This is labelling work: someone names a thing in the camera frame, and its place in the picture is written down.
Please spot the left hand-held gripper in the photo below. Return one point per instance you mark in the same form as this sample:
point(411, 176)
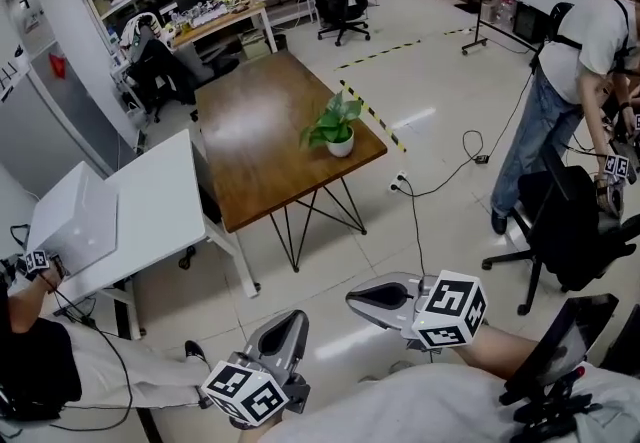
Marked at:
point(245, 396)

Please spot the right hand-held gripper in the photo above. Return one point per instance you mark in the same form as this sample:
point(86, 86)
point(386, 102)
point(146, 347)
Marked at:
point(450, 311)

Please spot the green plant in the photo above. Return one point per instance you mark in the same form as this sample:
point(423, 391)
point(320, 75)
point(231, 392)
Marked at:
point(332, 123)

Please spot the person's right forearm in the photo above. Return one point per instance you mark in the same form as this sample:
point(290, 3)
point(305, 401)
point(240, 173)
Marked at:
point(500, 351)

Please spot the person's light grey shirt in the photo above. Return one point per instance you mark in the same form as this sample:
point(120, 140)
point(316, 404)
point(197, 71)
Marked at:
point(400, 406)

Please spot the white power strip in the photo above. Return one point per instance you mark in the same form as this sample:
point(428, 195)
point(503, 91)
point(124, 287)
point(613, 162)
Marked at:
point(398, 181)

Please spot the black padded office chair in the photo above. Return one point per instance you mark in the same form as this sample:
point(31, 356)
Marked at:
point(575, 231)

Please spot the yellow black floor tape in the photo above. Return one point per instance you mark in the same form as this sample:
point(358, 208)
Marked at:
point(375, 115)
point(380, 52)

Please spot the brown wooden table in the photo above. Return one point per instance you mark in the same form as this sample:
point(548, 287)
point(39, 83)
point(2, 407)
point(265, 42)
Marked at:
point(260, 146)

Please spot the white box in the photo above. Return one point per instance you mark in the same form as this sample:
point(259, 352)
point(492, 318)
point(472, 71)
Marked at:
point(70, 211)

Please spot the black trash bin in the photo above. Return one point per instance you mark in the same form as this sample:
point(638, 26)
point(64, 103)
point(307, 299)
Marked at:
point(280, 42)

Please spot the grey office chair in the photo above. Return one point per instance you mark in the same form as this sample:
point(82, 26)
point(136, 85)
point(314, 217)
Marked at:
point(205, 63)

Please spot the black office chair with jacket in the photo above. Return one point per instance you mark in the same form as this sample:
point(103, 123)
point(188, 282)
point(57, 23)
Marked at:
point(155, 66)

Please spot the wooden desk with white legs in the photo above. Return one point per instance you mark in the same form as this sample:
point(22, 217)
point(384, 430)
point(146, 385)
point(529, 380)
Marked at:
point(220, 21)

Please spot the grey metal cabinet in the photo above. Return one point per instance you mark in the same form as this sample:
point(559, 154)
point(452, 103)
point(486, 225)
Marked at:
point(50, 121)

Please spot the pile of desk clutter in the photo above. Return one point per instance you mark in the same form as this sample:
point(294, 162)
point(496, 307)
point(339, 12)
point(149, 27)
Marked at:
point(210, 11)

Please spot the white paper notice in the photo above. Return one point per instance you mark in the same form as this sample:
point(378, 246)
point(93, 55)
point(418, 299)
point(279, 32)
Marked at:
point(26, 13)

